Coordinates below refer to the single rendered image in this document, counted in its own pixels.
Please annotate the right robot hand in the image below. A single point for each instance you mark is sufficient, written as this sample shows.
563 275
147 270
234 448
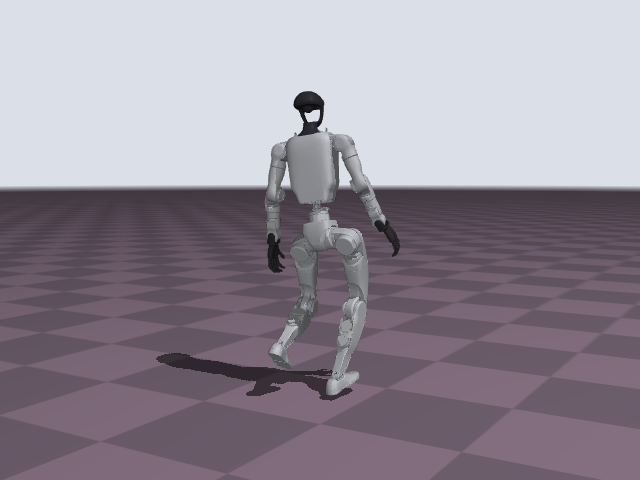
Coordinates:
390 234

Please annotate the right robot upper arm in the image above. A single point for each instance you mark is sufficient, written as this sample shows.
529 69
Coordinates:
345 145

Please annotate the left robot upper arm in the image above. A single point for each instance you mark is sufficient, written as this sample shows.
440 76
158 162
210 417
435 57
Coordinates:
274 192

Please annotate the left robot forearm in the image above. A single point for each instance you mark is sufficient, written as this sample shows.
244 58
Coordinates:
273 218

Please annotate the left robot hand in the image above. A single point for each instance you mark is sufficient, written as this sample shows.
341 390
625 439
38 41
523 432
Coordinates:
273 252

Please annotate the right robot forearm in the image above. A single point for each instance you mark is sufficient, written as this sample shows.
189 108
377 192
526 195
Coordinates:
371 205

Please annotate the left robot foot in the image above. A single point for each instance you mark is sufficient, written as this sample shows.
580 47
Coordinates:
280 356

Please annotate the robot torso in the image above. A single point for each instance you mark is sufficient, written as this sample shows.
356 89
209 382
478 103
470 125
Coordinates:
313 166

